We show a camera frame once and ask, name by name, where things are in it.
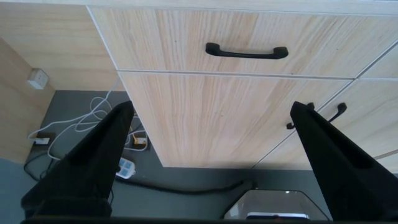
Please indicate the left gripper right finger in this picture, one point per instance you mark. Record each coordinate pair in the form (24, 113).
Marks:
(345, 174)

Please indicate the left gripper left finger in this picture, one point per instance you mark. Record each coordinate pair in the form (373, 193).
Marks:
(87, 168)

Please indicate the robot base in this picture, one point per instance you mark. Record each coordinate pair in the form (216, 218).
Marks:
(273, 203)

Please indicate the white blue power strip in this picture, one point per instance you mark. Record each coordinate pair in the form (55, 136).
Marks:
(126, 168)

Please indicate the white plug adapter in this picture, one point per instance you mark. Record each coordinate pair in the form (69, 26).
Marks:
(40, 141)

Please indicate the yellow plug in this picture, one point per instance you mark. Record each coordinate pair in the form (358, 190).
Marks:
(140, 140)

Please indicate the large wooden cabinet door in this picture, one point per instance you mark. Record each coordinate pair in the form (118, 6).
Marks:
(202, 124)

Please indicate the wooden counter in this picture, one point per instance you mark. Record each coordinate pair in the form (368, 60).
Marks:
(49, 37)

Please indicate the white wall socket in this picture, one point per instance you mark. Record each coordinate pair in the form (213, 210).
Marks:
(38, 79)

